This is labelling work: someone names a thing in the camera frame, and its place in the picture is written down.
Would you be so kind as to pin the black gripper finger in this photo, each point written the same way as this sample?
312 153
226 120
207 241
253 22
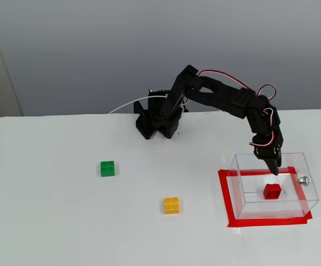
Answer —
271 165
279 161

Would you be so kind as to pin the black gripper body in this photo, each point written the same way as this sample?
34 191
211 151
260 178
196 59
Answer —
271 157

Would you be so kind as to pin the red lego brick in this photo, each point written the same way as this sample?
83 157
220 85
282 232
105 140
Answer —
272 191

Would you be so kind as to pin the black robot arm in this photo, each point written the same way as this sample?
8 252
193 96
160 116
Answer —
218 97

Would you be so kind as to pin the silver box lock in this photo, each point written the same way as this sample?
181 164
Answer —
303 180

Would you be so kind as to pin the transparent plastic box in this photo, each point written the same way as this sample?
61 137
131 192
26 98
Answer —
310 194

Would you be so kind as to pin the yellow lego brick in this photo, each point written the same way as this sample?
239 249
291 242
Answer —
172 205

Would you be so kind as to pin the green lego brick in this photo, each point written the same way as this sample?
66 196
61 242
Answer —
107 168

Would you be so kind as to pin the red tape rectangle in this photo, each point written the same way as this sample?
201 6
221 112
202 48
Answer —
268 222

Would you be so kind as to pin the black table clamp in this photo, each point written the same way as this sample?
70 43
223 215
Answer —
142 119

